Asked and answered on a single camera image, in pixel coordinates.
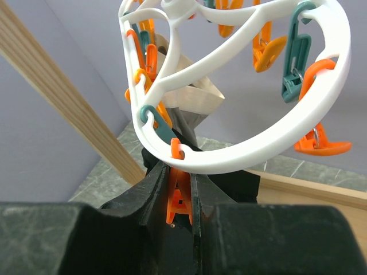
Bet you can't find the black underwear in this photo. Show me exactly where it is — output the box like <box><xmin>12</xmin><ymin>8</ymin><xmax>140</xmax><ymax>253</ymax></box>
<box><xmin>142</xmin><ymin>128</ymin><xmax>261</xmax><ymax>230</ymax></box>

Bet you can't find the wooden hanging rack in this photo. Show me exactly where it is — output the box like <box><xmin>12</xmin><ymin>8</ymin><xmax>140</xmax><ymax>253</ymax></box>
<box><xmin>0</xmin><ymin>2</ymin><xmax>367</xmax><ymax>275</ymax></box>

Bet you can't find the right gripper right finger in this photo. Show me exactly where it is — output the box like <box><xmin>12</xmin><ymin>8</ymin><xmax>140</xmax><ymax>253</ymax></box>
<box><xmin>191</xmin><ymin>173</ymin><xmax>366</xmax><ymax>274</ymax></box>

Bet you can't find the teal clothes peg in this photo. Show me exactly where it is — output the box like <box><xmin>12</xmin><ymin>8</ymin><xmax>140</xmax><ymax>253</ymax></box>
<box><xmin>282</xmin><ymin>1</ymin><xmax>316</xmax><ymax>103</ymax></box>

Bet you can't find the grey underwear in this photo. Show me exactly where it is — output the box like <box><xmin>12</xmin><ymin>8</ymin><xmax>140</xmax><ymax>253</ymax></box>
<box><xmin>153</xmin><ymin>33</ymin><xmax>226</xmax><ymax>148</ymax></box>

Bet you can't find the white plastic clip hanger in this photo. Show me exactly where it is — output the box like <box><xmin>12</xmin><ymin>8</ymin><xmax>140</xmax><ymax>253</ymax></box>
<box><xmin>118</xmin><ymin>1</ymin><xmax>351</xmax><ymax>175</ymax></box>

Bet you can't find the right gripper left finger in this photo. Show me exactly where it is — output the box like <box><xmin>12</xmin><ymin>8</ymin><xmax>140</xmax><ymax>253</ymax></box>
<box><xmin>1</xmin><ymin>163</ymin><xmax>170</xmax><ymax>274</ymax></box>

